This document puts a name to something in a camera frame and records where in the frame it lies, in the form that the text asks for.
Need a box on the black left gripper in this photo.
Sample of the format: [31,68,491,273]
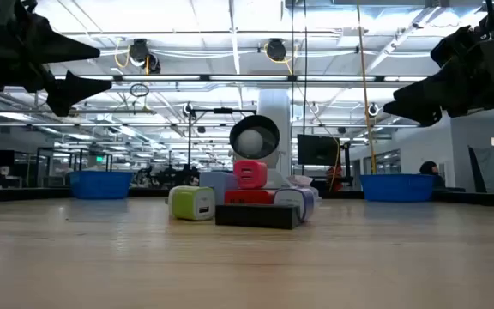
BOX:
[0,0,113,117]

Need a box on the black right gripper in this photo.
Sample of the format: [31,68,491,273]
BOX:
[383,0,494,128]

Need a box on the green USB wall charger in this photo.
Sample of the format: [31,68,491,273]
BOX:
[167,185,216,221]

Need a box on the light blue wall charger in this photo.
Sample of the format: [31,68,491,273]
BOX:
[198,171,239,206]

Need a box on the purple white wall charger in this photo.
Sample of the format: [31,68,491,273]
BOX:
[274,186,316,223]

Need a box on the pink USB wall charger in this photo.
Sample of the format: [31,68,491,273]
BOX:
[232,160,268,190]

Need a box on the red USB wall charger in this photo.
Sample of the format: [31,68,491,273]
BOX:
[224,189,277,205]

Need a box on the black rectangular box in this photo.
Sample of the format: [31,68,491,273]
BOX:
[214,203,302,230]

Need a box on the person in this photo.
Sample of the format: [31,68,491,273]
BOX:
[419,161,445,189]

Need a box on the grey tarp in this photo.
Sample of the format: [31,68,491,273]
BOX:
[467,145,494,193]

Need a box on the blue plastic basket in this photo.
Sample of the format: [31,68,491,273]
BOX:
[359,173,436,203]
[69,170,135,200]

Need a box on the red background equipment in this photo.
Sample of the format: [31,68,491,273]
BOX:
[324,166,345,193]

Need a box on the white spot lamp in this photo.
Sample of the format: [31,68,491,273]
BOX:
[228,114,293,190]

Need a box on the yellow hanging cable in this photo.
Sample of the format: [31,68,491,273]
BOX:
[355,0,377,175]

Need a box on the black ceiling cable reel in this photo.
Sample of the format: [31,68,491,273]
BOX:
[129,38,162,75]
[266,38,288,62]

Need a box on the black table frame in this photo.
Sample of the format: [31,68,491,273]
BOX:
[0,186,494,209]

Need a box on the black hanging cable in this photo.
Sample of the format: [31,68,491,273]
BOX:
[302,0,310,173]

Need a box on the black stand frame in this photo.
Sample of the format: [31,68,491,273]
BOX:
[185,106,257,173]

